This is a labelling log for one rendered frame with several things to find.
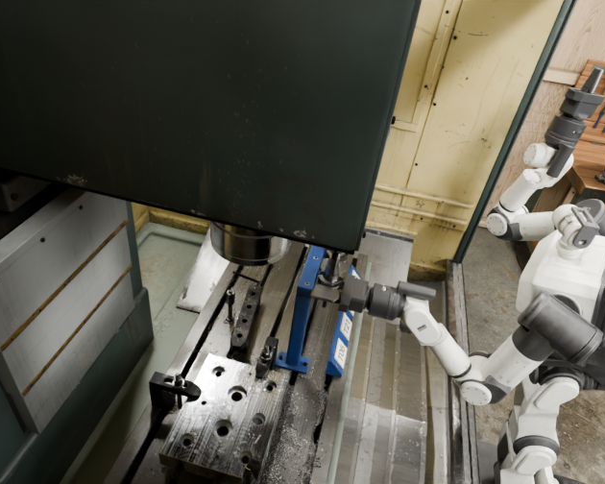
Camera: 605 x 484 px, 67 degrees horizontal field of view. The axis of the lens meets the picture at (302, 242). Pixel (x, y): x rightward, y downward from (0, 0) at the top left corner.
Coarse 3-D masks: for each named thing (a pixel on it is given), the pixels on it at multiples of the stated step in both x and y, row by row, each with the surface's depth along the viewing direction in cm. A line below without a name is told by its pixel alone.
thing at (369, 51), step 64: (0, 0) 58; (64, 0) 56; (128, 0) 55; (192, 0) 53; (256, 0) 51; (320, 0) 50; (384, 0) 49; (0, 64) 64; (64, 64) 62; (128, 64) 60; (192, 64) 58; (256, 64) 56; (320, 64) 54; (384, 64) 52; (0, 128) 71; (64, 128) 68; (128, 128) 65; (192, 128) 63; (256, 128) 61; (320, 128) 59; (384, 128) 57; (128, 192) 72; (192, 192) 69; (256, 192) 67; (320, 192) 64
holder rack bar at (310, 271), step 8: (312, 248) 128; (320, 248) 128; (312, 256) 125; (320, 256) 125; (312, 264) 122; (320, 264) 123; (304, 272) 119; (312, 272) 120; (304, 280) 117; (312, 280) 117; (304, 288) 115; (312, 288) 115
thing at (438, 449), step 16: (432, 304) 197; (432, 352) 176; (432, 368) 170; (432, 384) 164; (432, 400) 159; (432, 416) 154; (448, 416) 153; (432, 432) 149; (448, 432) 148; (432, 448) 145; (448, 448) 144; (432, 464) 141; (448, 464) 140; (432, 480) 137; (448, 480) 136
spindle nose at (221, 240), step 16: (224, 224) 78; (224, 240) 80; (240, 240) 79; (256, 240) 79; (272, 240) 80; (288, 240) 84; (224, 256) 83; (240, 256) 81; (256, 256) 81; (272, 256) 83
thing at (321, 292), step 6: (318, 288) 117; (324, 288) 117; (330, 288) 117; (336, 288) 118; (312, 294) 115; (318, 294) 115; (324, 294) 115; (330, 294) 116; (336, 294) 116; (324, 300) 114; (330, 300) 114; (336, 300) 115
